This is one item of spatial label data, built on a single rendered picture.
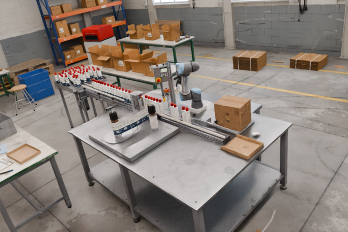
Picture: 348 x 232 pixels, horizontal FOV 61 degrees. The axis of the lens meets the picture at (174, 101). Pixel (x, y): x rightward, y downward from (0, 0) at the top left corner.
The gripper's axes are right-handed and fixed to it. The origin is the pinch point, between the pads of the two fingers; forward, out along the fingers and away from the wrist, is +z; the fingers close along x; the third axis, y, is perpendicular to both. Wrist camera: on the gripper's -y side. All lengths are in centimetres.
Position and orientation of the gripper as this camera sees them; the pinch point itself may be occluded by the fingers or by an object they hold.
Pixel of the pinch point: (179, 88)
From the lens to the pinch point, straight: 389.8
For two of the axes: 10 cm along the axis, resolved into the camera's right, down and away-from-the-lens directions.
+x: 6.7, -3.9, 6.3
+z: 1.2, 9.0, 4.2
